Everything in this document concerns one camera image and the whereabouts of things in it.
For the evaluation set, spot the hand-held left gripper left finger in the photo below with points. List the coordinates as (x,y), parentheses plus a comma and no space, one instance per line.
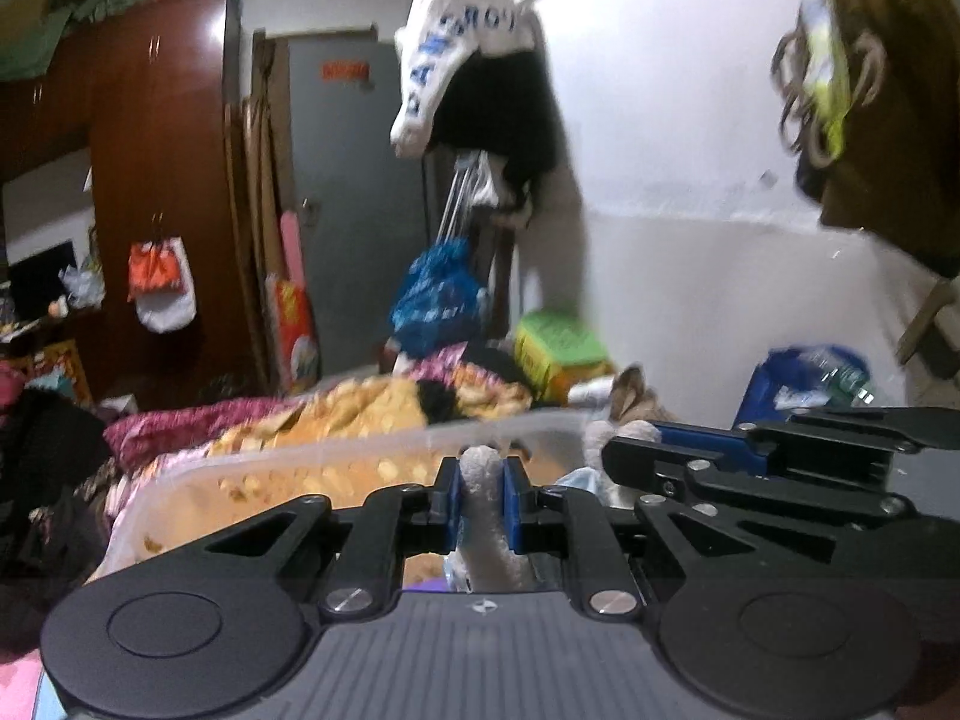
(448,502)

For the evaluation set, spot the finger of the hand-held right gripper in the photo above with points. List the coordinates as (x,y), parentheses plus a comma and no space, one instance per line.
(712,441)
(675,465)

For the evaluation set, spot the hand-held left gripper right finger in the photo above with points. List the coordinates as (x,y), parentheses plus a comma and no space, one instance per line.
(514,506)

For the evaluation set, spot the white fuzzy sock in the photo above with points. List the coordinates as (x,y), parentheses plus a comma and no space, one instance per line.
(481,487)
(607,450)

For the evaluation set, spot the clear plastic basket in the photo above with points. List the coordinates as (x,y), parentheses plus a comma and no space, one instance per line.
(337,448)

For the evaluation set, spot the blue shopping bag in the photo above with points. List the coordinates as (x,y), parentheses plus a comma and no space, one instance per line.
(757,390)

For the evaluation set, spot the brown fuzzy cloth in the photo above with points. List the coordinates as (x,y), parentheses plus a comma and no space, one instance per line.
(630,397)

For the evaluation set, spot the yellow patterned blanket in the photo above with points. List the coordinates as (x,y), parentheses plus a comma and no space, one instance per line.
(375,412)

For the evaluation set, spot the clear plastic water bottle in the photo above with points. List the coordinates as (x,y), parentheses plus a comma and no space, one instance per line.
(840,379)

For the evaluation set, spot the green cardboard box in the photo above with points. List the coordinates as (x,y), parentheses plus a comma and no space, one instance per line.
(559,352)

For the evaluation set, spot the blue plastic bag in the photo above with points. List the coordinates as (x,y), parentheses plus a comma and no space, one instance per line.
(435,292)

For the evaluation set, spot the red printed bag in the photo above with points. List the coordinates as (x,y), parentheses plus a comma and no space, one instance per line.
(296,330)

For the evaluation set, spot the magenta patterned blanket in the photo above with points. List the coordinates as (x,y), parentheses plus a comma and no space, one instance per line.
(195,427)

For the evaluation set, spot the pink board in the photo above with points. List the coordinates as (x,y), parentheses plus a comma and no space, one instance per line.
(292,255)

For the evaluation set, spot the grey metal door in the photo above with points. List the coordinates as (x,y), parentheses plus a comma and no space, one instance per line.
(352,187)

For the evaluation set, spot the leaning wooden planks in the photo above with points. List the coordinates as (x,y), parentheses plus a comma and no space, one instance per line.
(259,202)

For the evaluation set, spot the olive hanging cloth bag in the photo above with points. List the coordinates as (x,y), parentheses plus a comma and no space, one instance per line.
(892,127)

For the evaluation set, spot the orange plastic bag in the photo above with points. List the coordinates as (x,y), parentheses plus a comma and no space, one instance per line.
(150,270)

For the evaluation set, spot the pile of dark clothes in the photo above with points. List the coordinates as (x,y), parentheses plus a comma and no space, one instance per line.
(45,480)

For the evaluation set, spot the crumpled white plastic bag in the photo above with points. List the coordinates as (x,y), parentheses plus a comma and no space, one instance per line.
(81,285)

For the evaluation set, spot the white and black hanging jacket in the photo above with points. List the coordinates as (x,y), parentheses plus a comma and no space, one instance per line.
(465,75)

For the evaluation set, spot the brown wooden wardrobe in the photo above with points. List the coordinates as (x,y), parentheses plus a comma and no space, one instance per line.
(150,165)

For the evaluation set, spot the black monitor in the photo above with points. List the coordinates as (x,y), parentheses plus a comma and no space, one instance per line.
(37,277)

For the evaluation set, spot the pink printed blanket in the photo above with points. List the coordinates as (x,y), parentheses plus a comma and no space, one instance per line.
(15,686)

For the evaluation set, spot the green cloth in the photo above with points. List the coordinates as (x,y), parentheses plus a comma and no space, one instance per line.
(97,4)

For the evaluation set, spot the wooden wall board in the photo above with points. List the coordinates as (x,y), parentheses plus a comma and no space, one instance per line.
(926,326)

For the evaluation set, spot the metal folding frame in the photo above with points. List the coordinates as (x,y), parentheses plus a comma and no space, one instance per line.
(461,195)

